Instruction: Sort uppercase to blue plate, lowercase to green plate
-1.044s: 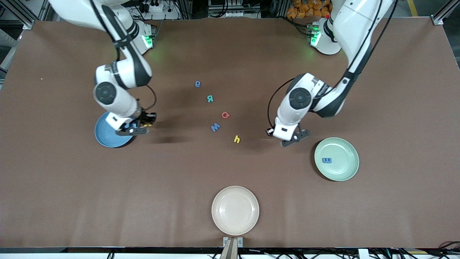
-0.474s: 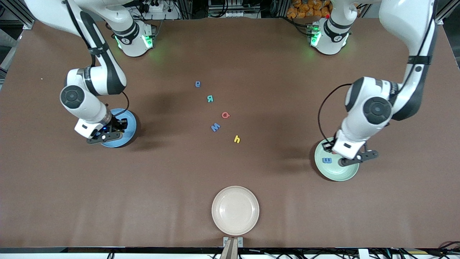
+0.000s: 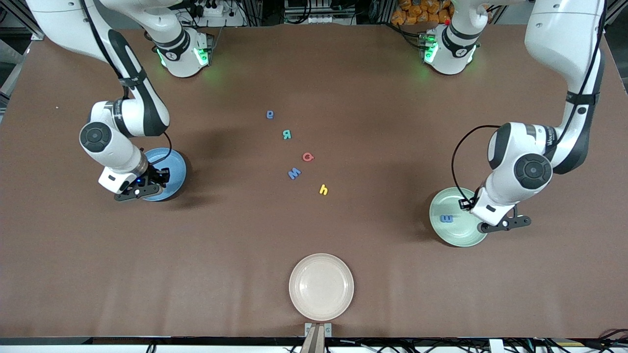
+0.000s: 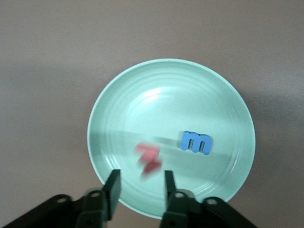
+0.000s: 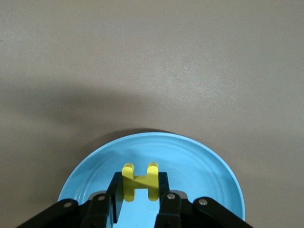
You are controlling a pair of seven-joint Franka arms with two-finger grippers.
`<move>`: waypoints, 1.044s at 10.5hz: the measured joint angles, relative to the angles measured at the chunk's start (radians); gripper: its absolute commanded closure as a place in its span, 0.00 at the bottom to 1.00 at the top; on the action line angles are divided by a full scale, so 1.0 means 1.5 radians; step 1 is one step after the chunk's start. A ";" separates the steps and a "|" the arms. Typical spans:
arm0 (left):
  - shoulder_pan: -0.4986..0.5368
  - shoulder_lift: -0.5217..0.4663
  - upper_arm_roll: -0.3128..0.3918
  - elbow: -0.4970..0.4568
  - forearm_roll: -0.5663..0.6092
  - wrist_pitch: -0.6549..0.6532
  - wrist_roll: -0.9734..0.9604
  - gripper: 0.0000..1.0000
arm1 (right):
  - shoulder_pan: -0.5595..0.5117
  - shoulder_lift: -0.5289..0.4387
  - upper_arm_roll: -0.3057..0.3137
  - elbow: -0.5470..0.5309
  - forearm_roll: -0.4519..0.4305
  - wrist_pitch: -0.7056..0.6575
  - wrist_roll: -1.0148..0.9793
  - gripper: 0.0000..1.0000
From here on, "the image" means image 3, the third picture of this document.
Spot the blue plate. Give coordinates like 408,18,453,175
140,148,187,202

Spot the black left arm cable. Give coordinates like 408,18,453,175
451,0,609,209

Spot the cream plate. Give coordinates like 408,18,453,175
288,253,355,322

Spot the white power strip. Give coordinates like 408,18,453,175
194,0,231,18

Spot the orange fruit pile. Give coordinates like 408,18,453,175
391,0,454,26

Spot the green plate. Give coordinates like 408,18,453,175
429,187,489,248

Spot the brown table mat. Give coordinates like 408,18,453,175
0,24,628,339

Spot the aluminium frame post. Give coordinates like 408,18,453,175
0,0,50,41
601,0,628,35

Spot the metal equipment rack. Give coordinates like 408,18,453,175
284,0,358,25

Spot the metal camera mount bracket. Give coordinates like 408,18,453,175
304,323,333,353

